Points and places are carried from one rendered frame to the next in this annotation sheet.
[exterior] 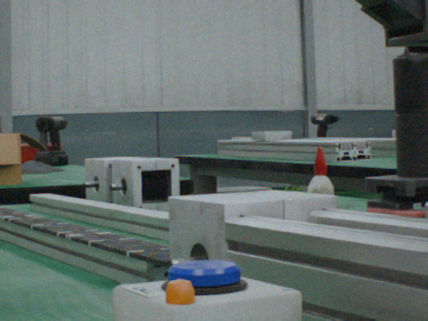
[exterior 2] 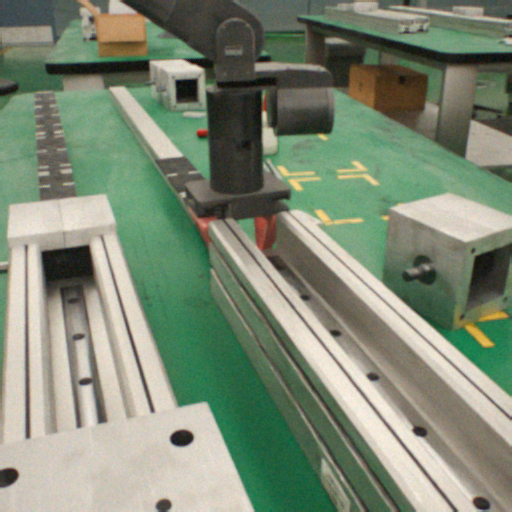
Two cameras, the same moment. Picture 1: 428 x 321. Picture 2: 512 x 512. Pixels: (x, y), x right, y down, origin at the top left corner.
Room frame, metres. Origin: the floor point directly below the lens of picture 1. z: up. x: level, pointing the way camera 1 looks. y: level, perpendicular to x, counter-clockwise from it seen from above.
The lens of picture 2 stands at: (0.18, -0.32, 1.09)
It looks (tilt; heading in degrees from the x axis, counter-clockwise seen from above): 26 degrees down; 6
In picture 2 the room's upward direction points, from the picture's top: straight up
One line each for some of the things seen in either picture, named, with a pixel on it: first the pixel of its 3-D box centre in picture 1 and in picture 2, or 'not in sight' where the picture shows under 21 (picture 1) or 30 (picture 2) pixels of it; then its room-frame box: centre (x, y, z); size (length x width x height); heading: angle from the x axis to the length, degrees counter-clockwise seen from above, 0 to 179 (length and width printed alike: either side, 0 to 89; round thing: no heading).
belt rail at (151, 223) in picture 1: (140, 221); (147, 132); (1.37, 0.04, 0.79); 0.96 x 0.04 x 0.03; 26
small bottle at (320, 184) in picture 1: (320, 190); (267, 122); (1.29, -0.22, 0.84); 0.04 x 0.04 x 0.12
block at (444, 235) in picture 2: not in sight; (442, 260); (0.75, -0.45, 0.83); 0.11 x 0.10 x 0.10; 128
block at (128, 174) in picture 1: (139, 185); (178, 88); (1.70, 0.05, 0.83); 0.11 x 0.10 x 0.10; 115
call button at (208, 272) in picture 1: (204, 281); not in sight; (0.51, -0.02, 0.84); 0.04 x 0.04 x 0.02
